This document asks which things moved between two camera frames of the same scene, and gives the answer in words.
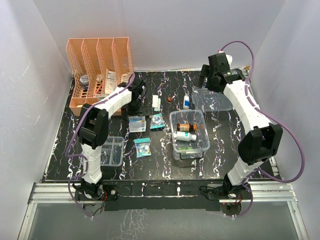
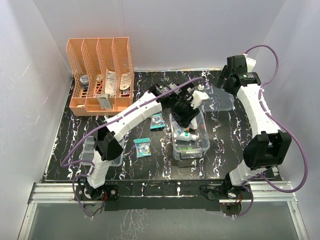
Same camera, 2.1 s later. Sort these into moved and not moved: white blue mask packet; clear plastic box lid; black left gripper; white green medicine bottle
Moved: white blue mask packet; black left gripper
Not moved: clear plastic box lid; white green medicine bottle
